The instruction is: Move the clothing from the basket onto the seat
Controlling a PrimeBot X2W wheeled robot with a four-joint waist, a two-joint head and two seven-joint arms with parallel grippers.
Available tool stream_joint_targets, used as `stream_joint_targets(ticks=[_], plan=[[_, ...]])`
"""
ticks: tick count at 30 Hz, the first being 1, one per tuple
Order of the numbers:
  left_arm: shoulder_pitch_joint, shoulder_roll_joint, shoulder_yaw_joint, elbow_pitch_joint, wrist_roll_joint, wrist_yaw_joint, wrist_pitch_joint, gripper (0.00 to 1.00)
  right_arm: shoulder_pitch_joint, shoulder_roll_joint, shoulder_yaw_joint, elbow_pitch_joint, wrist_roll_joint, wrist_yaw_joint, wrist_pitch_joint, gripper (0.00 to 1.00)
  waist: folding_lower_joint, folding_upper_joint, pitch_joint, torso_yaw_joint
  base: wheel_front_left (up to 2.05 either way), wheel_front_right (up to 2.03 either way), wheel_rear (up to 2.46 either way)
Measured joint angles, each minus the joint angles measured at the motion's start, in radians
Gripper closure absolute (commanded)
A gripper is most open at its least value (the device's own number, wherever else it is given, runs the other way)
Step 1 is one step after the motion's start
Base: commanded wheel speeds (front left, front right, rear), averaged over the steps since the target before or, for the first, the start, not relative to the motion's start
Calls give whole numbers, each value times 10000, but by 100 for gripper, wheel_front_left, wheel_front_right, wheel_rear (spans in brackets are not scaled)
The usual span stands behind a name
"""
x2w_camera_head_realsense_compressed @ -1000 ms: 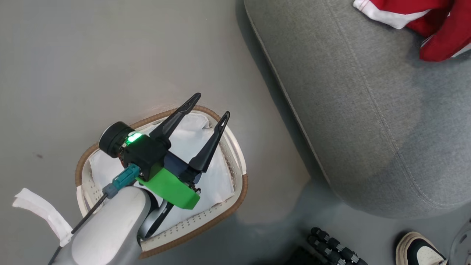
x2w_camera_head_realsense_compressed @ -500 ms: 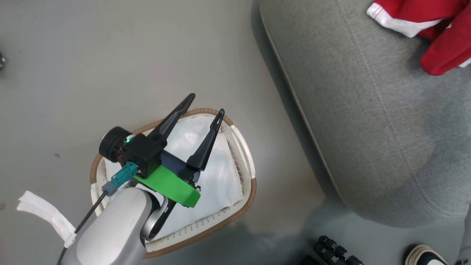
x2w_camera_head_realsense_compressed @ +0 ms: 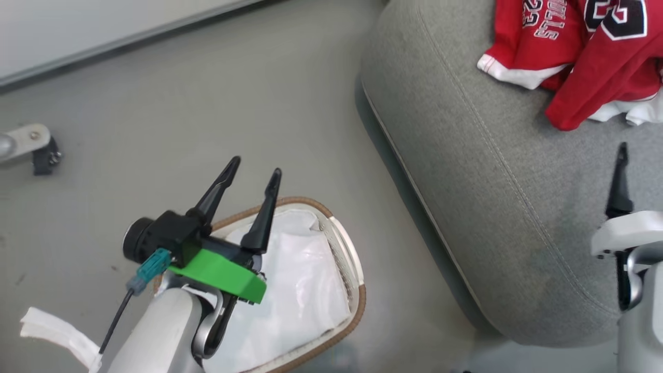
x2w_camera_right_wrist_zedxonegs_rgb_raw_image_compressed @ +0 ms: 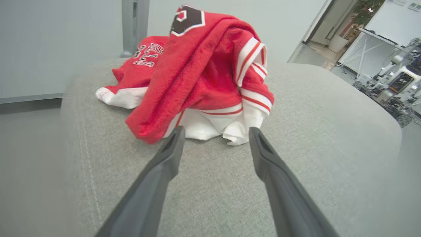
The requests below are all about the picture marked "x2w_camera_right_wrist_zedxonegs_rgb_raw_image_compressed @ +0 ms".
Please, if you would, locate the grey partition bottom rail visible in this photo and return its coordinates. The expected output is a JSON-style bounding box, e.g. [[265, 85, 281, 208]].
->
[[0, 93, 63, 115]]

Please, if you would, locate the grey fabric sofa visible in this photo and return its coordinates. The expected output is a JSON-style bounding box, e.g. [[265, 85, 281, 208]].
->
[[60, 58, 404, 237]]

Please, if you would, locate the white waste bin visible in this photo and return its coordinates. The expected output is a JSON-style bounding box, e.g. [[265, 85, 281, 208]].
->
[[328, 34, 349, 54]]

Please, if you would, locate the red Bulls 23 jersey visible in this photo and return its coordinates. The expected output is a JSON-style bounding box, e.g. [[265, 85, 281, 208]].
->
[[95, 35, 170, 109]]

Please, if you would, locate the red and white jersey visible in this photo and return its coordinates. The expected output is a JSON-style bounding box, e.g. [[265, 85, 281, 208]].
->
[[126, 4, 275, 146]]

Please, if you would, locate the grey robot equipment cluster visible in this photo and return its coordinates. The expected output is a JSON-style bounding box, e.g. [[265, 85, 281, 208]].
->
[[353, 38, 421, 128]]

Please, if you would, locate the white frame table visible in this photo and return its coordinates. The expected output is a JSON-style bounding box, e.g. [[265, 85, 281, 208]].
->
[[338, 28, 406, 78]]

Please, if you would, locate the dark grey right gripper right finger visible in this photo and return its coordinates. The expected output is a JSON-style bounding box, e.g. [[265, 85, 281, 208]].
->
[[249, 127, 340, 237]]

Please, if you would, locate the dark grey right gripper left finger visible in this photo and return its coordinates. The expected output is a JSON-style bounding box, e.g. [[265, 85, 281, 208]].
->
[[95, 126, 186, 237]]

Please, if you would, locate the grey partition post with feet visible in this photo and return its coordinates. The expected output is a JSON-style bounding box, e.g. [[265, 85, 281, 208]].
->
[[120, 0, 150, 58]]

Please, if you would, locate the green potted plant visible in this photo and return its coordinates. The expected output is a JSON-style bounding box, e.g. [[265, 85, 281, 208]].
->
[[353, 0, 386, 27]]

